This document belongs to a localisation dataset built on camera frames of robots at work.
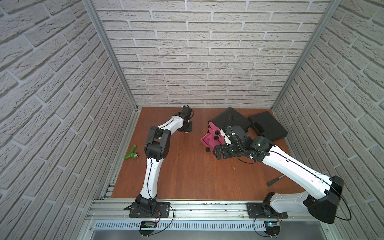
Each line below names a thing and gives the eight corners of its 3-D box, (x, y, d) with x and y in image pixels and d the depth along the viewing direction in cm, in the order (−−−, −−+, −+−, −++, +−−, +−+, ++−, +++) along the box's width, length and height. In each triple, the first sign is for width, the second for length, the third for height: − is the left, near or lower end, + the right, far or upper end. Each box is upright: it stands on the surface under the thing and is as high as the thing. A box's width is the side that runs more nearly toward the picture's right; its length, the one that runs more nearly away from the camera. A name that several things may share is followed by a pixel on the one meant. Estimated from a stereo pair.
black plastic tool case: (264, 144, 101) (267, 139, 96) (246, 120, 115) (248, 114, 110) (284, 137, 105) (289, 132, 100) (265, 114, 119) (268, 109, 114)
